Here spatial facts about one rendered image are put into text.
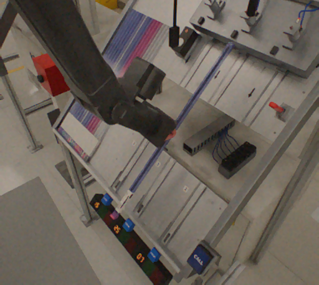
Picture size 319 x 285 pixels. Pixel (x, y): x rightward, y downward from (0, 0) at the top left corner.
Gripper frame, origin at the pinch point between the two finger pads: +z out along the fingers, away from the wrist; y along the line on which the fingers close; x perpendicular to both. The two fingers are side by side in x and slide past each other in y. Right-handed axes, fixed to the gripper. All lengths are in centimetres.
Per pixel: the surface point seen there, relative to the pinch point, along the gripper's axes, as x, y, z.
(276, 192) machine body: 0, -19, 48
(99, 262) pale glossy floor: 79, 28, 60
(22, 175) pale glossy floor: 85, 105, 54
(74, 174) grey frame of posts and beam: 46, 50, 34
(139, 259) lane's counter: 33.9, -7.3, 12.1
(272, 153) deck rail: -9.3, -19.4, 9.2
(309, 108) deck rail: -21.9, -20.0, 9.4
